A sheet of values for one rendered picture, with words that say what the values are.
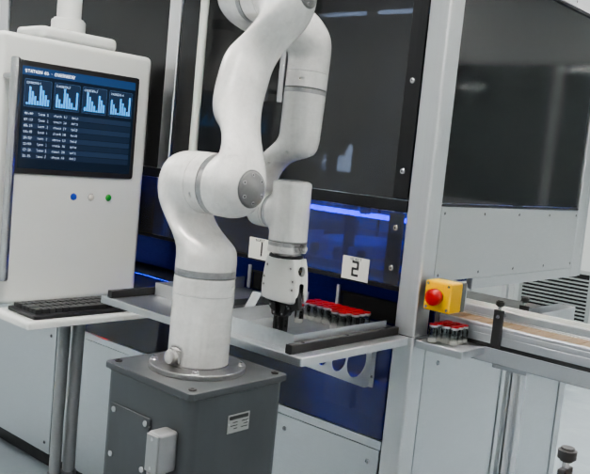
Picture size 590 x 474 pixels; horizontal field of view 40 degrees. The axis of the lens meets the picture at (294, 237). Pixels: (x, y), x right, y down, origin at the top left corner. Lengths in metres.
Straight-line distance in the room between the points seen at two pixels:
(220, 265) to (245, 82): 0.35
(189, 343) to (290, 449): 0.81
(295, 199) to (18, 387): 1.94
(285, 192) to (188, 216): 0.24
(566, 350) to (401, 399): 0.41
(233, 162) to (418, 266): 0.66
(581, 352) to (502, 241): 0.51
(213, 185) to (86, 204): 1.04
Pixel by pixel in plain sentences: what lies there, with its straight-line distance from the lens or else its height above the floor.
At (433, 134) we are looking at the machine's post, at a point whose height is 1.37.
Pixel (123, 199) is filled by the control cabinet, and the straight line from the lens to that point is 2.55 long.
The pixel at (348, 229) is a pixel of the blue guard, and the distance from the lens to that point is 2.08.
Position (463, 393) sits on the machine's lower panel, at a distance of 2.28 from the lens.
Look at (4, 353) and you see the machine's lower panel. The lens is 3.45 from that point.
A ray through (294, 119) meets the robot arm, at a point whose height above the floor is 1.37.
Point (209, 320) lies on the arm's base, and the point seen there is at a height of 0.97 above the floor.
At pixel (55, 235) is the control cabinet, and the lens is 2.43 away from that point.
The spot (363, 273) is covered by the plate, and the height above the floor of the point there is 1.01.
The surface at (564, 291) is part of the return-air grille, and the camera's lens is 6.78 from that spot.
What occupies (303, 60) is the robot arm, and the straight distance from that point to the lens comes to 1.71.
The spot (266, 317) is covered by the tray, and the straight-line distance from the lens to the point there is 2.03.
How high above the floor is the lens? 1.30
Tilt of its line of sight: 6 degrees down
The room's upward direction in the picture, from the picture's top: 6 degrees clockwise
